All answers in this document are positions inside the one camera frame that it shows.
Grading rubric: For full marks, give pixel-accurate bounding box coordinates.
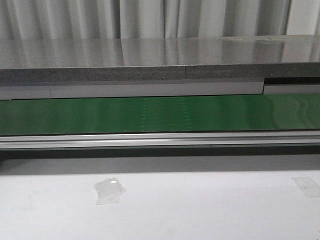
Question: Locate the clear tape strip right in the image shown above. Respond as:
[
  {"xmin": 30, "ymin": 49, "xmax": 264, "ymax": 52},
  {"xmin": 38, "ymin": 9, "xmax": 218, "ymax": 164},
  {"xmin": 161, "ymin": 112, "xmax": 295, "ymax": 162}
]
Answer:
[{"xmin": 291, "ymin": 177, "xmax": 320, "ymax": 199}]

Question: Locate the white pleated curtain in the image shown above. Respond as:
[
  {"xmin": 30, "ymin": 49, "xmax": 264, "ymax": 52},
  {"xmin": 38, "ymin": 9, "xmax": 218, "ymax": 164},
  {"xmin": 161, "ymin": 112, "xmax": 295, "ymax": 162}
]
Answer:
[{"xmin": 0, "ymin": 0, "xmax": 320, "ymax": 40}]

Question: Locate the aluminium conveyor frame rail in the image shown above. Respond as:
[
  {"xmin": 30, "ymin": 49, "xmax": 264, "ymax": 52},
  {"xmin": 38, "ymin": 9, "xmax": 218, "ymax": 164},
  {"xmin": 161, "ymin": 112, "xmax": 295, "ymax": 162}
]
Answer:
[{"xmin": 0, "ymin": 130, "xmax": 320, "ymax": 150}]

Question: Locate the green conveyor belt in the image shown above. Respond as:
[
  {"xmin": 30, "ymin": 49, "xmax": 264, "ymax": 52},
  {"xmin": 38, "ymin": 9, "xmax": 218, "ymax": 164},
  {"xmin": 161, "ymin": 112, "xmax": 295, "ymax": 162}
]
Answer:
[{"xmin": 0, "ymin": 93, "xmax": 320, "ymax": 136}]

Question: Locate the white panel under counter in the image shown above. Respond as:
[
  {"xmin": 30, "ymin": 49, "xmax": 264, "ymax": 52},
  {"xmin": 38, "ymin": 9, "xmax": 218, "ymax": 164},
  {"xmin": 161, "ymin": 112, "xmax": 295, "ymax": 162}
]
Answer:
[{"xmin": 0, "ymin": 77, "xmax": 320, "ymax": 100}]

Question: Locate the grey speckled stone counter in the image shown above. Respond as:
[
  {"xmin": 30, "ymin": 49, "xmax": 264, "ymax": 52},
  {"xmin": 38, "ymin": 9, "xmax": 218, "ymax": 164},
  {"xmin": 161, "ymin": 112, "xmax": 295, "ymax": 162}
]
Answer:
[{"xmin": 0, "ymin": 35, "xmax": 320, "ymax": 86}]

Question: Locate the clear tape patch left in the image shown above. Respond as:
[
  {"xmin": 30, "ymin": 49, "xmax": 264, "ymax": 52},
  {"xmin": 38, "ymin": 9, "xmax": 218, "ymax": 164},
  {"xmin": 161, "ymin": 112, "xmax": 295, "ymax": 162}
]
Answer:
[{"xmin": 94, "ymin": 177, "xmax": 126, "ymax": 205}]

